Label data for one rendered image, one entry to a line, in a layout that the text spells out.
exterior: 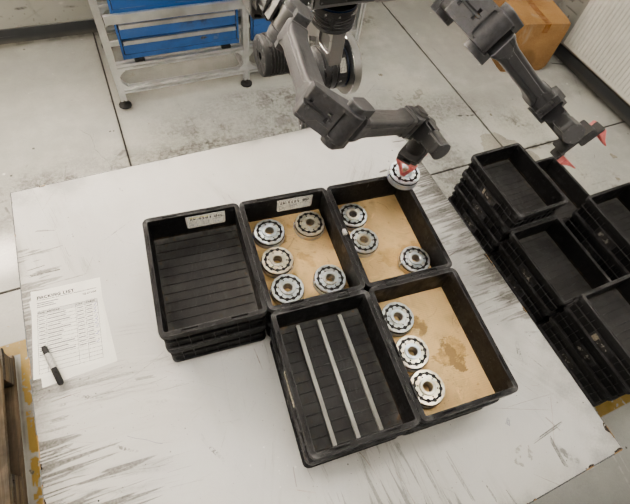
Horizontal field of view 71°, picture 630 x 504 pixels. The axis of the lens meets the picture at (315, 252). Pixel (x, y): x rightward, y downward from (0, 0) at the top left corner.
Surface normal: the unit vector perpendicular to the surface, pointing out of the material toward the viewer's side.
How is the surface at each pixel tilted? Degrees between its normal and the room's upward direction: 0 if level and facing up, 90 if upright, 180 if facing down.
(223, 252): 0
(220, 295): 0
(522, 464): 0
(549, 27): 88
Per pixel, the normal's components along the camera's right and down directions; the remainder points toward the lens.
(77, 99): 0.11, -0.52
